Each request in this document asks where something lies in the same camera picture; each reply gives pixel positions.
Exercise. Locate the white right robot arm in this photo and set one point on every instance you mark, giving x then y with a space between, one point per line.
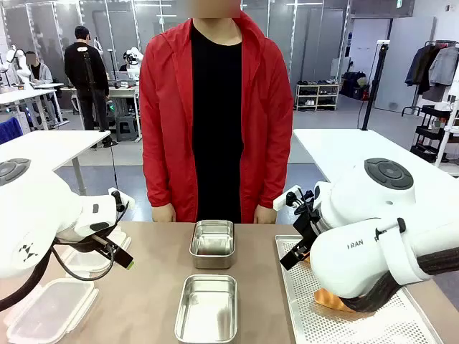
358 215

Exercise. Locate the black rolling cart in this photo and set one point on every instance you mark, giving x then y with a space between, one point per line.
428 136

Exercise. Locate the person's left forearm red sleeve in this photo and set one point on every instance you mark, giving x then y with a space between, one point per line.
274 182

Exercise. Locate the person in red jacket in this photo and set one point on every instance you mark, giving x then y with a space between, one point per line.
215 107

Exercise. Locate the deep steel rectangular container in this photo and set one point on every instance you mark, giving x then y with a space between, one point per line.
212 247

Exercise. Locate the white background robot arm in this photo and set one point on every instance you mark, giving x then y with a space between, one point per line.
18 61
133 61

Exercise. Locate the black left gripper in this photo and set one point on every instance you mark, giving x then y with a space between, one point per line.
84 243

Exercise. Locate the shallow steel rectangular container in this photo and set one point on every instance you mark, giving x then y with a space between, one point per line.
206 308

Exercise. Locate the thin black tripod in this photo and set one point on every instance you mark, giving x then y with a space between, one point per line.
94 93

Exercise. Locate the white background desk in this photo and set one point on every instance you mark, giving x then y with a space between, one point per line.
25 98

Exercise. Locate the person's right forearm red sleeve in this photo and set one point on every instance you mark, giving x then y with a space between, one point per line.
157 182

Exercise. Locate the black bag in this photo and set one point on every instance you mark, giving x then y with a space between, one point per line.
354 84

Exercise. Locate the clothes rack with coats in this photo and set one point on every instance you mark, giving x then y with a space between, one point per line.
430 68

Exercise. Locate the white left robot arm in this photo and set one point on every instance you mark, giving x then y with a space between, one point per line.
36 215

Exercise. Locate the person's left hand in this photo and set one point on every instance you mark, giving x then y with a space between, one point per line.
265 215

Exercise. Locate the man in black clothes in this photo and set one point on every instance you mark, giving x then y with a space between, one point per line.
86 71

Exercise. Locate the perforated metal baking tray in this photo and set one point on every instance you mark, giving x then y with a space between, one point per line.
305 315

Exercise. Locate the white shoe rack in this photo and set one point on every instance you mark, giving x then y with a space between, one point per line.
317 95

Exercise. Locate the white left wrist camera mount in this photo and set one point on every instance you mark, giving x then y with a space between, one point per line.
123 199

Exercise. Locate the seated person grey hoodie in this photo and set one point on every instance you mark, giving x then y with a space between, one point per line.
39 73

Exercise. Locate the grey plastic stool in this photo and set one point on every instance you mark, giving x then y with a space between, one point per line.
127 129

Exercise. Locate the black camera pole stand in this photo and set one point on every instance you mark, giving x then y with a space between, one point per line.
374 86

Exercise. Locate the large white side table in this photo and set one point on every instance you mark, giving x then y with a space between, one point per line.
340 150

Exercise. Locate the clear plastic airtight container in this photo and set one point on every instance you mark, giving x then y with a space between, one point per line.
50 311
84 259

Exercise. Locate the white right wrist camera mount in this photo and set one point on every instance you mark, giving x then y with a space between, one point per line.
285 200

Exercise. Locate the person's right hand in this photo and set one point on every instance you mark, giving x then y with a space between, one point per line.
163 214

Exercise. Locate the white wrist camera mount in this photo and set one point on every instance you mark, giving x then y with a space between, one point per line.
123 199
285 200

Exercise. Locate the blue chair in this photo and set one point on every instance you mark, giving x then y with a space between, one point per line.
10 130

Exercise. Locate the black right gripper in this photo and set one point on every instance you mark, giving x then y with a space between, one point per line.
307 226

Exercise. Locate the golden brown croissant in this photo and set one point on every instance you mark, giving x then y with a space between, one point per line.
305 255
328 301

